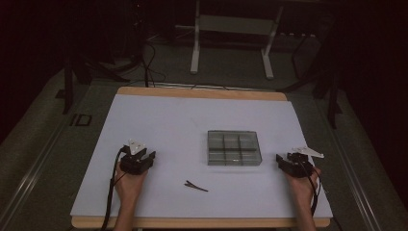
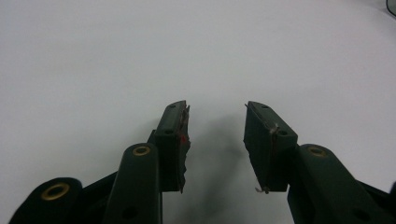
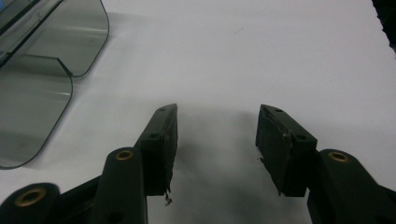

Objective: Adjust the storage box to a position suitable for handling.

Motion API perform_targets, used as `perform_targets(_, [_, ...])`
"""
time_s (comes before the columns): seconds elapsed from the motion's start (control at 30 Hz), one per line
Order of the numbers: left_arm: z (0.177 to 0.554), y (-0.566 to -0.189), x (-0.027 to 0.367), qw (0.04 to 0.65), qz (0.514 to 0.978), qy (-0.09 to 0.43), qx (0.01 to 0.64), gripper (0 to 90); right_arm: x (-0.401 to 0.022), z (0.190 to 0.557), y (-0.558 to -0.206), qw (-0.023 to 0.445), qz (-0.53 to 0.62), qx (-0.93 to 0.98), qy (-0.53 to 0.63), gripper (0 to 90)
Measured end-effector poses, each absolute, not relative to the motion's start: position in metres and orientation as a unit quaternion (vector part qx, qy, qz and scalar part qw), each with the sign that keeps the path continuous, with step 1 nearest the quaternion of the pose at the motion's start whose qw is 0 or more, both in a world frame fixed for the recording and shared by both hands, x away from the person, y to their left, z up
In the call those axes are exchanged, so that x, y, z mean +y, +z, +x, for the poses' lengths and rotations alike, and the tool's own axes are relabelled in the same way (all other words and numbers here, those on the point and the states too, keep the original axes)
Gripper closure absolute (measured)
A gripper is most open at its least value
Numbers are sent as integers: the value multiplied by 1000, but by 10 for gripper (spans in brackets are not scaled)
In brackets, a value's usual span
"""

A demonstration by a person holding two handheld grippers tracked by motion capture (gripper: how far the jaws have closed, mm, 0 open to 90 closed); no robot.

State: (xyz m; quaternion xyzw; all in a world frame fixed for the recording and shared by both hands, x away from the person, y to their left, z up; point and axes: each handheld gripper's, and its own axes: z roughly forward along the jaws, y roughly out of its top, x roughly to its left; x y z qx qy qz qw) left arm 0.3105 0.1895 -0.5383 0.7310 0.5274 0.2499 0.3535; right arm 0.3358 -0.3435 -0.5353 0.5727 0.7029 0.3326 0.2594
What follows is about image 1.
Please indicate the dark flat panel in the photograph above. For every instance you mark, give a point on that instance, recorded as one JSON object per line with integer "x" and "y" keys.
{"x": 306, "y": 56}

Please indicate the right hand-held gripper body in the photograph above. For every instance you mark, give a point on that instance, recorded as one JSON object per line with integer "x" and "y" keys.
{"x": 298, "y": 166}

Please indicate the wooden table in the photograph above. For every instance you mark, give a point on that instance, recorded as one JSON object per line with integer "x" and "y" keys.
{"x": 198, "y": 93}

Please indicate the white metal stand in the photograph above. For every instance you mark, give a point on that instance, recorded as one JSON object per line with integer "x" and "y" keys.
{"x": 235, "y": 25}

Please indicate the dark hair clip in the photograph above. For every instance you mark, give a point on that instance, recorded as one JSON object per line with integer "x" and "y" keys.
{"x": 195, "y": 186}

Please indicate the black stand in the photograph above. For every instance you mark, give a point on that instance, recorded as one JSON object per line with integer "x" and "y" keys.
{"x": 327, "y": 80}
{"x": 77, "y": 73}

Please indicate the black floor bracket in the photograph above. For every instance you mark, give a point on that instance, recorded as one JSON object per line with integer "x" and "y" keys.
{"x": 81, "y": 120}

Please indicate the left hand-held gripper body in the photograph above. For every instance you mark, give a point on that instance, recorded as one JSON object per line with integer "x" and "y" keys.
{"x": 136, "y": 163}

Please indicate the person's right hand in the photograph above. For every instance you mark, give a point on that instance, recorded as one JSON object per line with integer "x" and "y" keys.
{"x": 303, "y": 189}

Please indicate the clear plastic compartment box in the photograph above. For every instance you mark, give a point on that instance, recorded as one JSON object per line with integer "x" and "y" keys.
{"x": 232, "y": 148}

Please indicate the white table mat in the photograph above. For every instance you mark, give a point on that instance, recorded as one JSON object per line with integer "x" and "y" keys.
{"x": 179, "y": 128}

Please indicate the person's left hand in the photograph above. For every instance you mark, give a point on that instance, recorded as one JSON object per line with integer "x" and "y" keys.
{"x": 130, "y": 186}

